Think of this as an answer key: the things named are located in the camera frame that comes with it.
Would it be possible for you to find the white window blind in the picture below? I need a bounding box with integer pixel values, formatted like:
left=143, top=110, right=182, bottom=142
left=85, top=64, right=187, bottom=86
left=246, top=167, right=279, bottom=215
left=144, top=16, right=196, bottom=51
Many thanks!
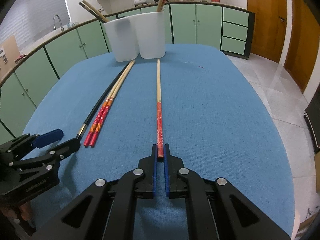
left=7, top=0, right=70, bottom=53

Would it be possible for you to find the dark kitchen countertop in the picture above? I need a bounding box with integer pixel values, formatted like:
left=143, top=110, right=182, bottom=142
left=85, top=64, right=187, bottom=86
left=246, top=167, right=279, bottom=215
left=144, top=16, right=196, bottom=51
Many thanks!
left=0, top=1, right=255, bottom=85

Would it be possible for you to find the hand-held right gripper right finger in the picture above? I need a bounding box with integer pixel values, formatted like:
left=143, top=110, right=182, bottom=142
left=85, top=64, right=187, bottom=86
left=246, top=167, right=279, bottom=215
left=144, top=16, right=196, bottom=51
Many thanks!
left=164, top=143, right=292, bottom=240

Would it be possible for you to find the brown board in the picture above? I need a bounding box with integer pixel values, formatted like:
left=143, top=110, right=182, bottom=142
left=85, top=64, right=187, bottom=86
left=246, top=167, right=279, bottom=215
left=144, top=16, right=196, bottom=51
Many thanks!
left=0, top=35, right=20, bottom=68

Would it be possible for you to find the black chopstick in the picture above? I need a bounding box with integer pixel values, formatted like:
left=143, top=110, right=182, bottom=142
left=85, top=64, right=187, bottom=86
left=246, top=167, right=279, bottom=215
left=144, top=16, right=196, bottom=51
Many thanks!
left=76, top=67, right=130, bottom=140
left=78, top=2, right=107, bottom=23

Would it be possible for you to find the pair of red-orange chopsticks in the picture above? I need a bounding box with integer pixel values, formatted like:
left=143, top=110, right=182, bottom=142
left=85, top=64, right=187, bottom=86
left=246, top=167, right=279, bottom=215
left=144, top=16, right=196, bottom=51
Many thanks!
left=83, top=60, right=134, bottom=147

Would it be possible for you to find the metal faucet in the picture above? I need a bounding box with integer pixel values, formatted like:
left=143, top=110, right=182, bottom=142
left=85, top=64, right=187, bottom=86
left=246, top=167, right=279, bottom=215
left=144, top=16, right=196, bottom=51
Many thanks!
left=53, top=14, right=65, bottom=32

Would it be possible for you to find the black cabinet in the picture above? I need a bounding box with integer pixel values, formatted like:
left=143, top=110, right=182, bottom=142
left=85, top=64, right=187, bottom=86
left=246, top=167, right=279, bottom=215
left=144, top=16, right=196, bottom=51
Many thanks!
left=304, top=102, right=320, bottom=153

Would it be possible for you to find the wooden door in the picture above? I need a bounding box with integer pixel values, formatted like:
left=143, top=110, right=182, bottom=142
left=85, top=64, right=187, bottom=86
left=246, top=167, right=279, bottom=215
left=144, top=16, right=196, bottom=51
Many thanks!
left=284, top=0, right=320, bottom=93
left=246, top=0, right=288, bottom=63

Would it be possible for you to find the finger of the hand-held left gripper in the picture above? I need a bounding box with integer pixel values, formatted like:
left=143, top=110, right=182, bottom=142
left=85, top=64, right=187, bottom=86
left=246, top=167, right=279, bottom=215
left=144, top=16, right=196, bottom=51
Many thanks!
left=0, top=129, right=63, bottom=161
left=11, top=137, right=82, bottom=172

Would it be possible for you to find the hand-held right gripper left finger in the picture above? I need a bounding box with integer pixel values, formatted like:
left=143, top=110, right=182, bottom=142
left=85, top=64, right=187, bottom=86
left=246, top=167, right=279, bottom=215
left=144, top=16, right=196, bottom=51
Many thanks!
left=44, top=144, right=158, bottom=240

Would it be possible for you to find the red floral chopstick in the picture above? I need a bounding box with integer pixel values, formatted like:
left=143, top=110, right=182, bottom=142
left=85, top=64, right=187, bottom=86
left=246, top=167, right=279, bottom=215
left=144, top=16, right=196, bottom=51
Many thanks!
left=89, top=60, right=136, bottom=148

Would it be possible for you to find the person's left hand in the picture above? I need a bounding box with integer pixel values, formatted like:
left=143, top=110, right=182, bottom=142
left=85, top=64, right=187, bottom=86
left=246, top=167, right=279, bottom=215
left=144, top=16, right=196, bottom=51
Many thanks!
left=20, top=200, right=32, bottom=222

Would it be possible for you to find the blue table mat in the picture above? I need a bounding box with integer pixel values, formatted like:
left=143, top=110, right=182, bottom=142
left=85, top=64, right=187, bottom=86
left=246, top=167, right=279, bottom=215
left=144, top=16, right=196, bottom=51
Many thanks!
left=21, top=43, right=295, bottom=240

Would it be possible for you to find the green drawer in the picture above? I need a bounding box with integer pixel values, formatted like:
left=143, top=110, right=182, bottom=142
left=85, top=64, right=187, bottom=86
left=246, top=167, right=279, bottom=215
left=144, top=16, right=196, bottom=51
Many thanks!
left=222, top=7, right=249, bottom=27
left=222, top=22, right=248, bottom=40
left=220, top=37, right=247, bottom=55

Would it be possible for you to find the white two-compartment utensil holder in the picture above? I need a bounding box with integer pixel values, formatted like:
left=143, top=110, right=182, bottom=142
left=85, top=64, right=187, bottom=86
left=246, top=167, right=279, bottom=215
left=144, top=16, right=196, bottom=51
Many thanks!
left=101, top=12, right=166, bottom=62

